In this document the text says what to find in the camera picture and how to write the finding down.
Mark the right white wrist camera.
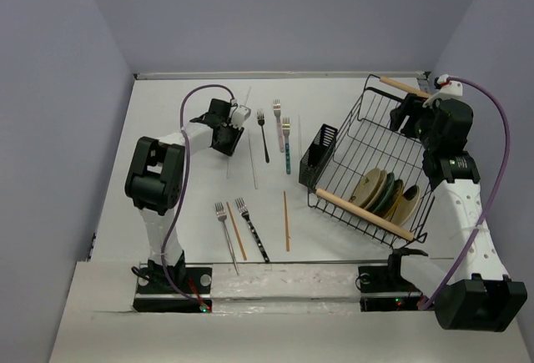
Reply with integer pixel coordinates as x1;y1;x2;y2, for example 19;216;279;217
423;74;463;108

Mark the silver fork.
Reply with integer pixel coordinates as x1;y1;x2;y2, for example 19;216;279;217
214;202;240;275

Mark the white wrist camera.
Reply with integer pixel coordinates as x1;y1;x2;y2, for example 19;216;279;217
230;105;251;129
423;74;463;108

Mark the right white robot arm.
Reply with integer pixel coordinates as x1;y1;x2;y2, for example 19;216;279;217
384;94;527;332

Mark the black dotted handle fork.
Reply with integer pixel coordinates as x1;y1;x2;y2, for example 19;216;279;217
235;198;270;264

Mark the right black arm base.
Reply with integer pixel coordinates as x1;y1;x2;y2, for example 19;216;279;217
355;265;422;312

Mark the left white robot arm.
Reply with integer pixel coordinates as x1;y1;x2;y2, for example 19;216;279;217
124;98;251;292

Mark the wooden chopstick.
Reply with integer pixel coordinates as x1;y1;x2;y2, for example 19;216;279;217
226;201;248;262
283;190;290;252

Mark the teal handled fork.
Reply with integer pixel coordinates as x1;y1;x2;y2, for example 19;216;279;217
282;117;291;174

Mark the black metal fork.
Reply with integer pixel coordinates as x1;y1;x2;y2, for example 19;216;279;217
257;108;270;164

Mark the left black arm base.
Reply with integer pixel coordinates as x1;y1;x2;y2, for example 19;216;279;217
131;265;213;314

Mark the pink handled fork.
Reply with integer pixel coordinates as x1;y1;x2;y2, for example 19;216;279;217
273;99;285;153

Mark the black utensil caddy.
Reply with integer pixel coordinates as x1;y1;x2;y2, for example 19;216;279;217
299;124;338;189

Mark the black wire dish rack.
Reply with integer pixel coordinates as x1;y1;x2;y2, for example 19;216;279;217
307;74;434;248

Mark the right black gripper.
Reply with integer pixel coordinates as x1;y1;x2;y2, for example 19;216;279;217
388;93;440;151

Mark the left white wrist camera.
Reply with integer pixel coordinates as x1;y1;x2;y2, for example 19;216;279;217
230;105;251;129

